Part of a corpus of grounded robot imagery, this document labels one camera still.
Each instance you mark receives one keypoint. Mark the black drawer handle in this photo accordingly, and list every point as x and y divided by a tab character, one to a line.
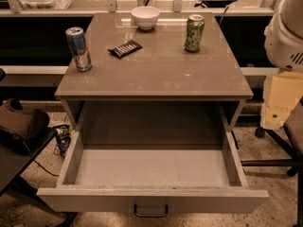
151	212

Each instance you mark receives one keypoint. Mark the blue silver redbull can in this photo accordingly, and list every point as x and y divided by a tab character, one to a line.
79	50

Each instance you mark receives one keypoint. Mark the green soda can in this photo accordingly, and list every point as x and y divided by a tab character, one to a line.
195	27

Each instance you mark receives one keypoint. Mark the grey drawer cabinet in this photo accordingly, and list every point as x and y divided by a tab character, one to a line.
161	71

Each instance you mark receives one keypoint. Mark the white bowl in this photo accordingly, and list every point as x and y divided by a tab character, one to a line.
145	17

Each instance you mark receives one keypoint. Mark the black chair left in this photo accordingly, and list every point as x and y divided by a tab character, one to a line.
16	156

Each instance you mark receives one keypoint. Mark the dark chocolate bar wrapper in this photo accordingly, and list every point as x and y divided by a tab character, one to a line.
124	50

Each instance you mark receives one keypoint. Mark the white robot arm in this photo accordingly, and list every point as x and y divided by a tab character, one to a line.
284	36

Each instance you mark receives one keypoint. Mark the open top drawer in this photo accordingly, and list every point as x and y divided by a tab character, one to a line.
179	154

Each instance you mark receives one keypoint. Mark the black office chair right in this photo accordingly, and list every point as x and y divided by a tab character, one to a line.
293	127

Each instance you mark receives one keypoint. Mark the cream storage box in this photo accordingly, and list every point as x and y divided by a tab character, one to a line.
281	93

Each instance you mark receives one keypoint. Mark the brown bag on chair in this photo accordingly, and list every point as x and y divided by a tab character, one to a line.
18	127

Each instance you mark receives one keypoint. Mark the small blue packet on floor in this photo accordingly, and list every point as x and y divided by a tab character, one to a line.
63	138

